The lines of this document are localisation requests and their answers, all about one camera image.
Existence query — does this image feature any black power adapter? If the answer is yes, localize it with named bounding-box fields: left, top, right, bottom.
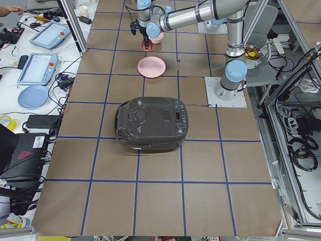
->
left=22, top=115, right=59, bottom=133

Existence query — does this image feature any pink plate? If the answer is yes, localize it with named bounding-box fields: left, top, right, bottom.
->
left=137, top=56, right=166, bottom=78

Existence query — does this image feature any red apple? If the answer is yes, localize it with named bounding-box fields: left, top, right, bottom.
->
left=141, top=40, right=153, bottom=52

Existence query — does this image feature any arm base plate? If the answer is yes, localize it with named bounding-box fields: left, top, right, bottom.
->
left=197, top=19, right=227, bottom=35
left=205, top=77, right=247, bottom=108

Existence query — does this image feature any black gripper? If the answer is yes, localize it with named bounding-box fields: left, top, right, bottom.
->
left=139, top=26, right=149, bottom=48

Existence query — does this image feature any purple white cup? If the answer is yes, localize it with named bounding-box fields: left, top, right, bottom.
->
left=79, top=5, right=89, bottom=18

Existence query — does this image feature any blue plate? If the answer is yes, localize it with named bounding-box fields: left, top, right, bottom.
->
left=18, top=85, right=48, bottom=109

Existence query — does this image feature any yellow tape roll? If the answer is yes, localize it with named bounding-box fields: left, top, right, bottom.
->
left=0, top=115, right=17, bottom=131

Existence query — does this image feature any pink bowl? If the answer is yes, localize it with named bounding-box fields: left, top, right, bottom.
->
left=149, top=33, right=164, bottom=44

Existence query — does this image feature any aluminium frame post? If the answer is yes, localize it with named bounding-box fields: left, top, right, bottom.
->
left=57, top=0, right=88, bottom=53

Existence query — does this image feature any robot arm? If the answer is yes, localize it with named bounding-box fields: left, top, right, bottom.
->
left=130, top=0, right=249, bottom=100

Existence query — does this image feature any blue teach pendant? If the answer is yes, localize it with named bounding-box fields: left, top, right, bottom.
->
left=29, top=23, right=71, bottom=49
left=17, top=53, right=58, bottom=85

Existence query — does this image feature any steel bowl with lid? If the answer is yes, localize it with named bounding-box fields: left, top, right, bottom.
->
left=245, top=45, right=261, bottom=70

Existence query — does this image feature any dark grey rice cooker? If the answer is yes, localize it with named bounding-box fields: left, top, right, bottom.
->
left=114, top=97, right=189, bottom=151

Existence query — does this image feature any black computer case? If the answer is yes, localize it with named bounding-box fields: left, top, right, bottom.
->
left=1, top=133, right=49, bottom=182

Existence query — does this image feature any grey chair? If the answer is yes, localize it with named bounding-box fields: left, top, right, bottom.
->
left=246, top=5, right=278, bottom=49

